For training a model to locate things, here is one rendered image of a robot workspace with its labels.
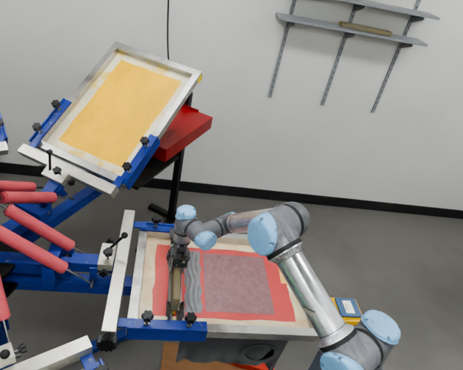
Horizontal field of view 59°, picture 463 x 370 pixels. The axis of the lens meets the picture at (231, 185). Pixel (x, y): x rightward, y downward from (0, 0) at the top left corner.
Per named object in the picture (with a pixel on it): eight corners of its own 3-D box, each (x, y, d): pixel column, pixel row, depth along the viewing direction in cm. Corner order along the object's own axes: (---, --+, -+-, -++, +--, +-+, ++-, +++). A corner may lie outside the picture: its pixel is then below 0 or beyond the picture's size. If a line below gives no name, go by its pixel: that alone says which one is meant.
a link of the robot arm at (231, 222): (319, 191, 131) (225, 207, 169) (297, 201, 124) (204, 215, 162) (328, 226, 132) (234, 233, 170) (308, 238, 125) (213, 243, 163)
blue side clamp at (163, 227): (200, 236, 209) (202, 226, 205) (201, 243, 205) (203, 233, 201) (140, 231, 203) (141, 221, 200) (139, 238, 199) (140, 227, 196)
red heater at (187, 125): (156, 109, 306) (157, 94, 300) (210, 130, 295) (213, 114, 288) (102, 138, 258) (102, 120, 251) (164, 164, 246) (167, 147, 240)
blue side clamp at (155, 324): (204, 330, 164) (207, 319, 160) (205, 341, 160) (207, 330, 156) (127, 327, 158) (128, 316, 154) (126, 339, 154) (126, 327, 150)
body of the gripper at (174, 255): (168, 268, 167) (171, 247, 161) (169, 253, 174) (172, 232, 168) (187, 269, 169) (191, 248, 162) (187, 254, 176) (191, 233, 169)
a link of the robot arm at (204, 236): (226, 229, 154) (208, 213, 160) (203, 240, 147) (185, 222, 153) (223, 244, 158) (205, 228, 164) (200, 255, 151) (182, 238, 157)
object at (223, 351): (269, 357, 199) (289, 310, 179) (272, 374, 192) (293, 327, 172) (173, 355, 191) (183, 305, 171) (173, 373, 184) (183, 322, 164)
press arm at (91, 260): (115, 263, 177) (115, 255, 174) (113, 274, 172) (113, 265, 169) (73, 260, 174) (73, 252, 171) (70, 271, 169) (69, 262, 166)
